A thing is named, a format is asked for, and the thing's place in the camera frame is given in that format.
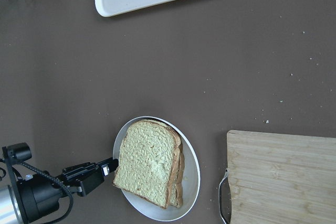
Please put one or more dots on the white oval plate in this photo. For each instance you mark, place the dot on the white oval plate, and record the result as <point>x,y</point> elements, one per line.
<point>191,179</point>

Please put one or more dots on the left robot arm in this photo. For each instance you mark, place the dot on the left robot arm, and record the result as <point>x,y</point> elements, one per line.
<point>33,193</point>

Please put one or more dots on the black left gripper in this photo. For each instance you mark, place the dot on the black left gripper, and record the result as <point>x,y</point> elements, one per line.
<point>33,193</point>

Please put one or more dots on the bread slice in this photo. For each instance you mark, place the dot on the bread slice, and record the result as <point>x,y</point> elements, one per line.
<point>146,161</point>
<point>175,185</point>

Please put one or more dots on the wooden cutting board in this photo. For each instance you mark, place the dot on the wooden cutting board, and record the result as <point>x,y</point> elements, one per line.
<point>281,178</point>

